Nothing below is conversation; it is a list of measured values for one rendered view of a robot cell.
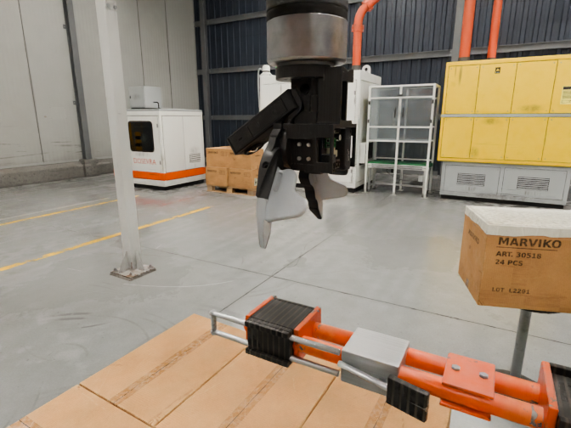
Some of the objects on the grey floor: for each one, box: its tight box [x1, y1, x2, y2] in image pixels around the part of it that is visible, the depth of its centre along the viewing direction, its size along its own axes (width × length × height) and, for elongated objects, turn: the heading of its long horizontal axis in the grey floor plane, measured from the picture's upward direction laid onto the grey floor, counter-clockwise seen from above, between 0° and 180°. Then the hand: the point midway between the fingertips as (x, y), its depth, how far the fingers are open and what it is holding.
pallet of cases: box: [206, 146, 263, 196], centre depth 808 cm, size 121×103×90 cm
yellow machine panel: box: [437, 54, 571, 209], centre depth 688 cm, size 222×91×248 cm, turn 61°
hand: (290, 232), depth 49 cm, fingers open, 14 cm apart
